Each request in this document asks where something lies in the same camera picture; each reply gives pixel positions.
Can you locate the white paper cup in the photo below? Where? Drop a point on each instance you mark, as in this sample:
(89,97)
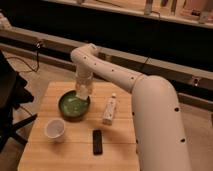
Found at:
(55,130)

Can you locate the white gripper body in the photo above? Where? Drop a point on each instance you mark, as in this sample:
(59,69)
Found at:
(84,86)

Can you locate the white sponge block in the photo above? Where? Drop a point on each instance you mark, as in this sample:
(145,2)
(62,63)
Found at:
(110,110)

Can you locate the green ceramic bowl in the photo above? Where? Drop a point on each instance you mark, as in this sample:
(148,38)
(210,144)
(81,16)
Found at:
(71,107)

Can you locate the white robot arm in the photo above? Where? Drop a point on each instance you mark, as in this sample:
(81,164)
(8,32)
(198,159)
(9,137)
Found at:
(159,132)

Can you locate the black office chair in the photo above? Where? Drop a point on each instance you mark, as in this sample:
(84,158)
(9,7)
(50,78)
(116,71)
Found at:
(12,95)

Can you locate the wooden table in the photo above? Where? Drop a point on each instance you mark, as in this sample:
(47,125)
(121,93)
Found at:
(76,152)

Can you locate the black rectangular bar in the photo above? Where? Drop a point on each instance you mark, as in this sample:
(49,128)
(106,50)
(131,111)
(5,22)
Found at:
(97,142)

